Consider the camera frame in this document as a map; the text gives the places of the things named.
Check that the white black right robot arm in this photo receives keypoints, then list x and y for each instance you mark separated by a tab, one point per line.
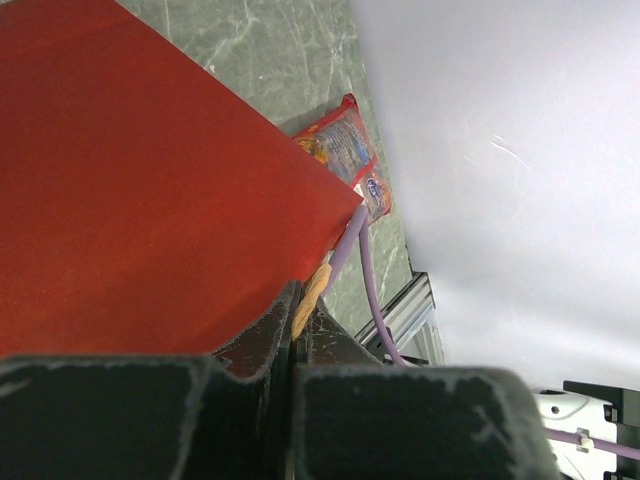
593	430

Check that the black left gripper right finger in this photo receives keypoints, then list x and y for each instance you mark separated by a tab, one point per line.
356	418

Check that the aluminium frame rail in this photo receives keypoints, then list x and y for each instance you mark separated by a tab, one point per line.
410	320

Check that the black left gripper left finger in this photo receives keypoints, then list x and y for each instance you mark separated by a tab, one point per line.
215	415

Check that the red candy assortment bag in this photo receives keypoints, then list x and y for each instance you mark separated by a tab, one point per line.
340	142

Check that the red paper bag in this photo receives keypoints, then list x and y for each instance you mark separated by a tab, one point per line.
145	208

